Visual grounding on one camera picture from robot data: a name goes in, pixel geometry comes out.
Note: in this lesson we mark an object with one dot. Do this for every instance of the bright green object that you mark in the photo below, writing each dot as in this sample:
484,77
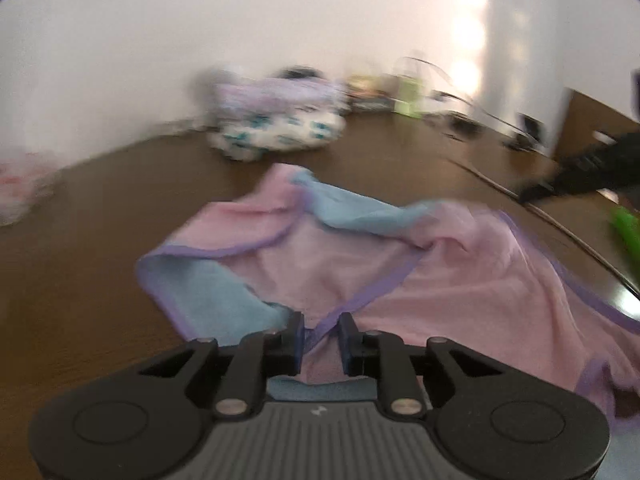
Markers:
627,230

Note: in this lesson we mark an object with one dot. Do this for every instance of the clear plastic bag red print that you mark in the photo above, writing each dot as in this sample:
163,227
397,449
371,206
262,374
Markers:
22,185

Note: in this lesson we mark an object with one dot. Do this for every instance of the green spray bottle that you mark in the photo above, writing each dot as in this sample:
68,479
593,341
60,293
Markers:
407,97

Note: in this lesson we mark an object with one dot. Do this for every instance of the pink and blue garment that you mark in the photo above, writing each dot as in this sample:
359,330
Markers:
450,280

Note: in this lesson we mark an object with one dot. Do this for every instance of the purple floral folded clothes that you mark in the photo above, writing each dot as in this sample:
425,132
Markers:
280,95

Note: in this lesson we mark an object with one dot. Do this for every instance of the white folded clothes teal flowers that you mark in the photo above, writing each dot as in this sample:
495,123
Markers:
280,132

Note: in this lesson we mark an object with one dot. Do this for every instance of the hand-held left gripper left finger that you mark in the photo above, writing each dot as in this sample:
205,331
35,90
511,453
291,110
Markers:
298,345

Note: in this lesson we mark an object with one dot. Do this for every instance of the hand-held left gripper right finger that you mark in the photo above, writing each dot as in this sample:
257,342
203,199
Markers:
344,345

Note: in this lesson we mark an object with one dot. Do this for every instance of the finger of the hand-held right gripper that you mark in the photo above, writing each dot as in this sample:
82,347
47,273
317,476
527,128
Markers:
542,190

